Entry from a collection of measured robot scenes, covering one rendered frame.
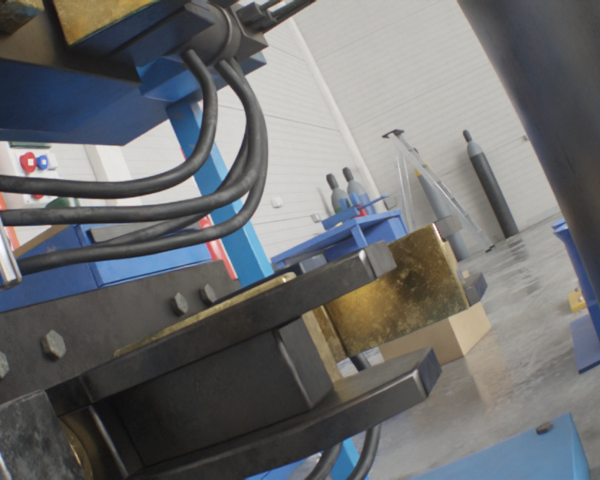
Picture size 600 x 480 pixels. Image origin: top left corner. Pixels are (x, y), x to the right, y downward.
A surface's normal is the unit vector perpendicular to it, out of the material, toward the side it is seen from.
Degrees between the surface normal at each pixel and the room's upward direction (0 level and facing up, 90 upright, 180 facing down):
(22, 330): 90
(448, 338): 90
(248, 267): 90
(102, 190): 101
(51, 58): 90
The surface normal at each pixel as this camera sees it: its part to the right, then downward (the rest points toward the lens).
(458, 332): 0.78, -0.39
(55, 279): -0.30, 0.07
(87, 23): -0.07, -0.04
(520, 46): -0.83, 0.35
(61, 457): 0.86, -0.41
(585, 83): -0.63, 0.23
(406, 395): 0.15, -0.15
